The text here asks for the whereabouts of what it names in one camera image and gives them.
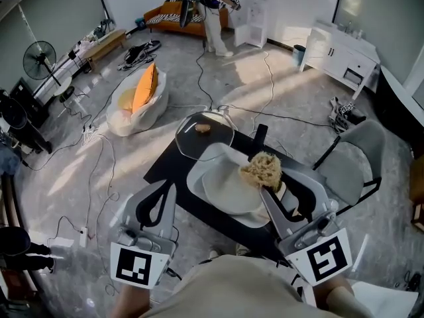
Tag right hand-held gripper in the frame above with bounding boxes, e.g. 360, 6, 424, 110
260, 170, 352, 287

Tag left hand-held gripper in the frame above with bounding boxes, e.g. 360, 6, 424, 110
109, 180, 180, 290

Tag yellow loofah sponge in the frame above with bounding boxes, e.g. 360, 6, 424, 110
238, 150, 283, 189

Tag person's right forearm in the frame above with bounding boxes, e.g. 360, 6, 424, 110
311, 275, 355, 311

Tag person's left forearm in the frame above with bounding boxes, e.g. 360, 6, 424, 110
112, 282, 156, 318

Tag glass pot lid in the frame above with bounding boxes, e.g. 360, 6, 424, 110
175, 110, 235, 162

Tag black sink cabinet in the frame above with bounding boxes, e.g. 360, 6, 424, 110
142, 124, 332, 261

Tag white sink basin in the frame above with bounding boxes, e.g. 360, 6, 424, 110
186, 143, 276, 228

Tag grey chair with black legs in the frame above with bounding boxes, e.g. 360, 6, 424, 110
313, 119, 388, 217

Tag black faucet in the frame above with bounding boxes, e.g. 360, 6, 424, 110
253, 123, 268, 154

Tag person's beige shirt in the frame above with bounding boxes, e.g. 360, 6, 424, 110
138, 255, 378, 318

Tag spare grey gripper device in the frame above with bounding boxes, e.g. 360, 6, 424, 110
329, 96, 367, 134

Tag yellow cushion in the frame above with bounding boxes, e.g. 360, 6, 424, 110
118, 87, 137, 111

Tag orange cushion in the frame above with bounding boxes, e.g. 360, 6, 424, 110
131, 62, 159, 114

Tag brown cardboard box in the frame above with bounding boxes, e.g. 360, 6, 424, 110
409, 154, 424, 205

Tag white rectangular tub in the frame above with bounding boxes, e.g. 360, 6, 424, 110
344, 280, 420, 318

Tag black bathtub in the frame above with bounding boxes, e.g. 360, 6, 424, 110
376, 65, 424, 145

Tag grey trash bin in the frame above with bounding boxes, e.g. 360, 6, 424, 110
292, 44, 307, 66

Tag white round side table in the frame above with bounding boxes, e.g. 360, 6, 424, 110
52, 76, 76, 104

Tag white vanity cabinet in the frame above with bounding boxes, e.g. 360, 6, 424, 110
299, 25, 381, 101

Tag blue plastic bag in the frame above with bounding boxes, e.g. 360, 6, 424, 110
0, 144, 21, 176

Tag wooden bench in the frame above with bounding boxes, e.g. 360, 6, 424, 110
85, 28, 128, 74

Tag white water dispenser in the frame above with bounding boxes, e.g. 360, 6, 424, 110
233, 0, 268, 48

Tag black standing fan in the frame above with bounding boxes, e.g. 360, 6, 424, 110
180, 0, 198, 30
22, 40, 67, 89

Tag striped blanket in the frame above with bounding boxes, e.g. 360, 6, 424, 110
145, 13, 203, 25

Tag orange sofa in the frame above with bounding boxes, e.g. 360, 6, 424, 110
143, 0, 229, 38

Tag black floor cable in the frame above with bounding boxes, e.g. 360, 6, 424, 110
46, 215, 82, 248

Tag wooden frame stool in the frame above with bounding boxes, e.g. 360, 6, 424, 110
410, 200, 424, 235

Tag pile of black cables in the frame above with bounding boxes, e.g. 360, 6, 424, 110
118, 40, 162, 72

